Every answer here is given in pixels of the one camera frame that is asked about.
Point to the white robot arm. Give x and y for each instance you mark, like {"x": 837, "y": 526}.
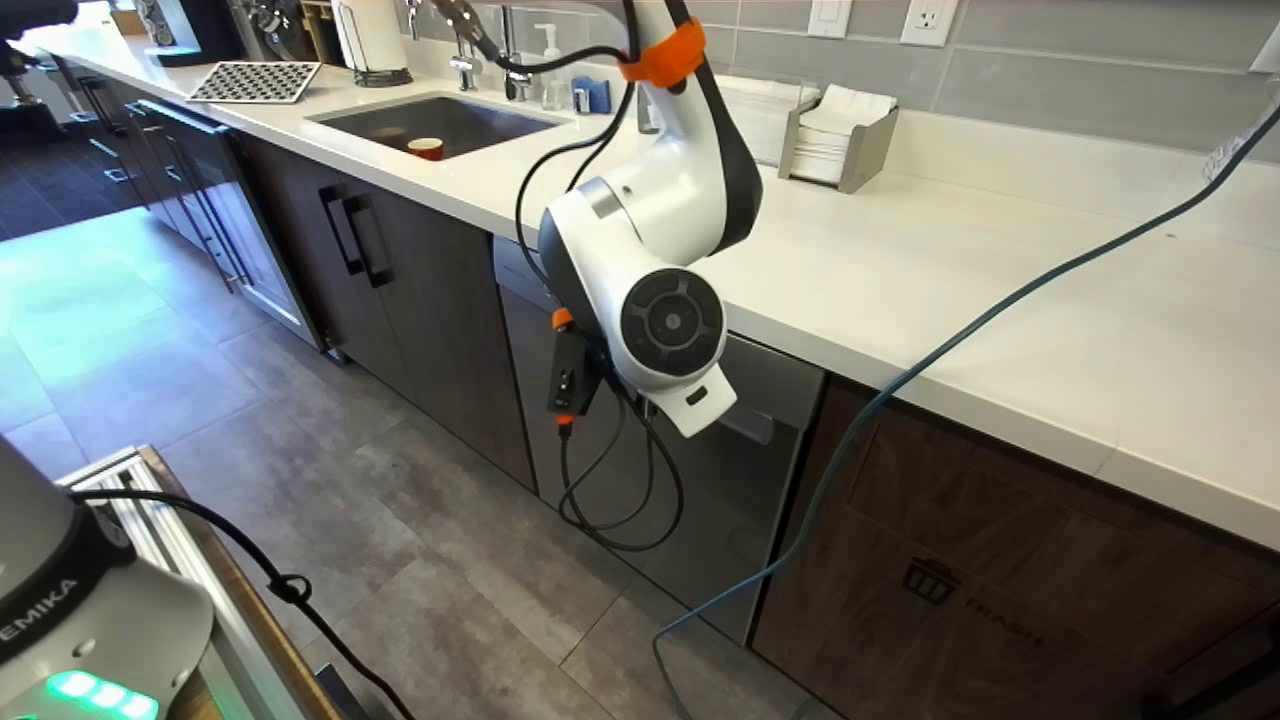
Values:
{"x": 623, "y": 245}

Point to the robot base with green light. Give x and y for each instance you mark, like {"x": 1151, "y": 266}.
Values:
{"x": 87, "y": 625}

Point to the stainless steel dishwasher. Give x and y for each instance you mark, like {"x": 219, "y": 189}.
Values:
{"x": 719, "y": 502}

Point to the dark wood cabinet door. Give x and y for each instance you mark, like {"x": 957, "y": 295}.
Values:
{"x": 432, "y": 335}

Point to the white paper towel stack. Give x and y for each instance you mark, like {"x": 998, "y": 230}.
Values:
{"x": 760, "y": 111}

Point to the steel sink basin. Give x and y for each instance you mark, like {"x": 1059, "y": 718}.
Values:
{"x": 459, "y": 121}

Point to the white red-lined cup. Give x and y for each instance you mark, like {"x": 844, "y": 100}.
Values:
{"x": 426, "y": 145}

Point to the grey napkin holder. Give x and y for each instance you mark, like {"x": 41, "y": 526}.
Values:
{"x": 841, "y": 138}

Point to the right dark wood cabinet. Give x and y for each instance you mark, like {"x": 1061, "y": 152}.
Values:
{"x": 957, "y": 576}

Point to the chrome faucet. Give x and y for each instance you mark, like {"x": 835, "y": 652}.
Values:
{"x": 477, "y": 49}

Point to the wooden cart edge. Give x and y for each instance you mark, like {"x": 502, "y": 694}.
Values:
{"x": 250, "y": 665}

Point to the striped dish mat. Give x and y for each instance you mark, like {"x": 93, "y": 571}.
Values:
{"x": 254, "y": 81}

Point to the black cabinet handle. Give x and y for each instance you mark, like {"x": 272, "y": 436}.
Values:
{"x": 344, "y": 230}

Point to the white wall outlet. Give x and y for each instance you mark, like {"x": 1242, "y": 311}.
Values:
{"x": 930, "y": 21}

